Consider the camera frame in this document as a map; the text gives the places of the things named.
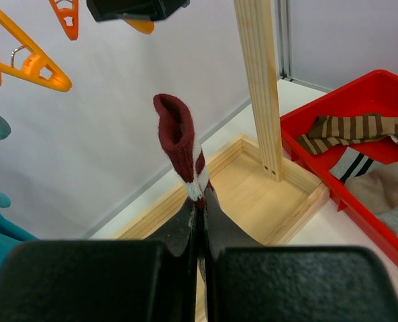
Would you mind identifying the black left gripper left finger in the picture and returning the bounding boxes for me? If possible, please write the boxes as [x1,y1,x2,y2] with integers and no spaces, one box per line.
[0,200,197,321]

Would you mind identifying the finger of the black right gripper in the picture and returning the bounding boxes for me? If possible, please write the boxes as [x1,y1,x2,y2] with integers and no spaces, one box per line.
[86,0,190,22]

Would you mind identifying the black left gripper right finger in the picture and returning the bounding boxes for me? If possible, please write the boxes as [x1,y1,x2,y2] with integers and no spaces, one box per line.
[203,190,398,321]

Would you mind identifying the beige sock maroon striped cuff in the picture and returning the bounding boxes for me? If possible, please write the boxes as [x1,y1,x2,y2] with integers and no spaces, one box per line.
[153,93,213,209]

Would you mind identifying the orange clothespin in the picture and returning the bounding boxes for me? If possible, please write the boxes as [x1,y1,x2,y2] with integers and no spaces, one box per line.
[0,1,72,93]
[124,19,154,35]

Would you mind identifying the teal clothespin front right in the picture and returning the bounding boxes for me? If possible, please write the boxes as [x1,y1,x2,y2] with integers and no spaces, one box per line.
[49,0,79,41]

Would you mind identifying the wooden clothes rack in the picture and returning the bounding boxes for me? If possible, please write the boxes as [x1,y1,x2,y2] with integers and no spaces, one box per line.
[91,0,330,322]

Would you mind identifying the grey sock black stripes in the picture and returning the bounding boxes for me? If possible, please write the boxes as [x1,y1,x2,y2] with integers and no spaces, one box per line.
[330,148,378,182]

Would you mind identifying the brown striped sock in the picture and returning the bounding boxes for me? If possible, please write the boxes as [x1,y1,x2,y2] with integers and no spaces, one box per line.
[296,113,398,156]

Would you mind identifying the red plastic tray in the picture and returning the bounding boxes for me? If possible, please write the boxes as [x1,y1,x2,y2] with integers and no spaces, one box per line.
[281,70,398,266]

